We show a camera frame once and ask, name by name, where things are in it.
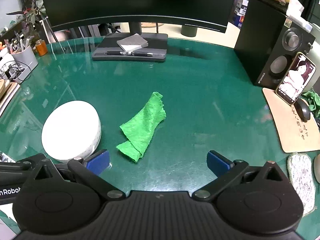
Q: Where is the potted red-leaf plant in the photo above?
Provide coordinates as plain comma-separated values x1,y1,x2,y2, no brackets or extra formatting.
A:
6,0,48,46

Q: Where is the green cleaning cloth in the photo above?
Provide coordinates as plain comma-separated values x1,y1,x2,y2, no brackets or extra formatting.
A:
116,92,167,162

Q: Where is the dark green cylinder cup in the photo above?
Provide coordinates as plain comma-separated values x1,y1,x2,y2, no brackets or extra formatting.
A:
181,25,197,37

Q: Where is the stack of books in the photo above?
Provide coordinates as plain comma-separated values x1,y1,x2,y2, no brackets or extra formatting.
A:
0,79,20,116

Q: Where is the grey desk organiser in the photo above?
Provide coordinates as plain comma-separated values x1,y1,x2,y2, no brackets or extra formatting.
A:
12,46,38,84

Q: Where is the black pen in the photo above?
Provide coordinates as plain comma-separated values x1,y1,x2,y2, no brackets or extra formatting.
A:
104,51,129,56
128,51,161,57

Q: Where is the white speckled wrist rest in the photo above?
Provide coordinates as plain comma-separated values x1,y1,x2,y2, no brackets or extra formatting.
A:
287,153,316,217

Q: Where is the white ceramic bowl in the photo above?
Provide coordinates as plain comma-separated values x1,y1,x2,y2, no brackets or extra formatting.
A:
41,101,101,163

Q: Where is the cork mouse pad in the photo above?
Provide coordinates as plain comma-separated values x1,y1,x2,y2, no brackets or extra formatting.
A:
262,88,319,153

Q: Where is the amber glass jar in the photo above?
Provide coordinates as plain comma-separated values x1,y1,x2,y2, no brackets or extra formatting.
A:
35,40,48,56

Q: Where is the dark grey monitor base tray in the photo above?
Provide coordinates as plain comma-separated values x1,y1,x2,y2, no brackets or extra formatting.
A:
92,33,168,62

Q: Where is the round wooden coaster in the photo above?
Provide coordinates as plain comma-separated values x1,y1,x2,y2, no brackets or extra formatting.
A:
141,22,164,28

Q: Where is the grey notepad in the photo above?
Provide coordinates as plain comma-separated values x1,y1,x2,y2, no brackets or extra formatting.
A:
117,34,148,52

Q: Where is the black speaker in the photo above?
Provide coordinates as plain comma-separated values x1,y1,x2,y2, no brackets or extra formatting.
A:
234,0,315,89

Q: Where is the smartphone with lit screen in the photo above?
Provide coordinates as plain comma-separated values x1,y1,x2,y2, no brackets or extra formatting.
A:
275,52,316,106

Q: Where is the black monitor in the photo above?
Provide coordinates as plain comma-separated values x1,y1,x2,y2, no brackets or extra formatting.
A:
43,0,234,33

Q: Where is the black computer mouse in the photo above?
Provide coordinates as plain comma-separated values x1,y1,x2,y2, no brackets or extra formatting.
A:
294,98,311,122

